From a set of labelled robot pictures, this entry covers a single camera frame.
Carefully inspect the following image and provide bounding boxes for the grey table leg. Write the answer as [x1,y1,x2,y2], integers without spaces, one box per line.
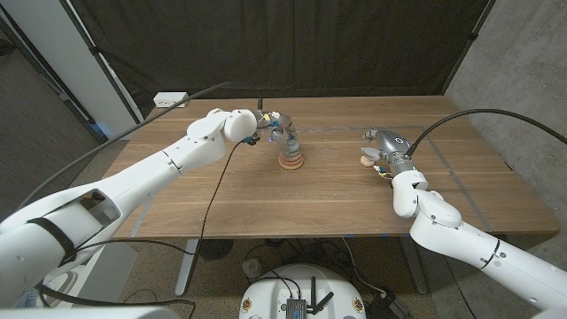
[400,237,429,296]

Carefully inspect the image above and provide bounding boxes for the white robot torso edge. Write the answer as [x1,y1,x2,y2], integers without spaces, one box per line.
[0,306,181,319]

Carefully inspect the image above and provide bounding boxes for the grey round floor object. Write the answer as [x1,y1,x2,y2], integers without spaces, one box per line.
[242,258,263,279]

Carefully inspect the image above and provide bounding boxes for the black router with antennas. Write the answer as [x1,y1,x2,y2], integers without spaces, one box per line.
[285,276,336,319]

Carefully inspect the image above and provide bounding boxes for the black power adapter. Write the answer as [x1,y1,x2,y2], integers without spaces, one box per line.
[365,292,411,319]

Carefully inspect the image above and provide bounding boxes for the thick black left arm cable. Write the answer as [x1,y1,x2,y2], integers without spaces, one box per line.
[15,82,265,212]

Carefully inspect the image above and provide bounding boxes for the thin right arm wire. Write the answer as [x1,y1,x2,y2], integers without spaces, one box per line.
[442,256,479,319]

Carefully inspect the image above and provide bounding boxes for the black floor cable tangle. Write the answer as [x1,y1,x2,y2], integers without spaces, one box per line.
[243,237,387,297]

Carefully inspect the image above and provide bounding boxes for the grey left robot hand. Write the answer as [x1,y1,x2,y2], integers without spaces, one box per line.
[254,110,300,154]

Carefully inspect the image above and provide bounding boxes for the black round floor fan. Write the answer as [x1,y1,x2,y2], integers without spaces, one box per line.
[198,238,234,261]

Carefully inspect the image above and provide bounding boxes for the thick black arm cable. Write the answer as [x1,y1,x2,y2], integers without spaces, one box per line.
[15,82,265,212]
[405,108,567,157]

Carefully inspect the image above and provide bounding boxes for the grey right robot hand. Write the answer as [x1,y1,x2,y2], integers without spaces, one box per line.
[361,128,418,177]

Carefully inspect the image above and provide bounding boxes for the black backdrop stand pole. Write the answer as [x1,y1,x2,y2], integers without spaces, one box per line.
[440,0,497,97]
[59,0,145,128]

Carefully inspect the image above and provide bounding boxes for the white foot pedal blue pads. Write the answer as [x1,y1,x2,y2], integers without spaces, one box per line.
[12,241,139,309]

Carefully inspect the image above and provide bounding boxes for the white table leg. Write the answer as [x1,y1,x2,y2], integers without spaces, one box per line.
[175,238,200,297]

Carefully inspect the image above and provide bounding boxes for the black backdrop curtain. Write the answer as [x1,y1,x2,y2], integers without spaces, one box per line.
[68,0,495,120]

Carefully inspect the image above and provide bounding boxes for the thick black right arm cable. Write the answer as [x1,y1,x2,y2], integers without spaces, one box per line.
[405,108,567,157]

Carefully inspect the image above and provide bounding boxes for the white power strip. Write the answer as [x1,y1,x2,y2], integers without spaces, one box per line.
[152,91,190,109]

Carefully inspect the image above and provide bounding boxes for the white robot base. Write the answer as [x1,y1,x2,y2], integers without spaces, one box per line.
[238,264,368,319]

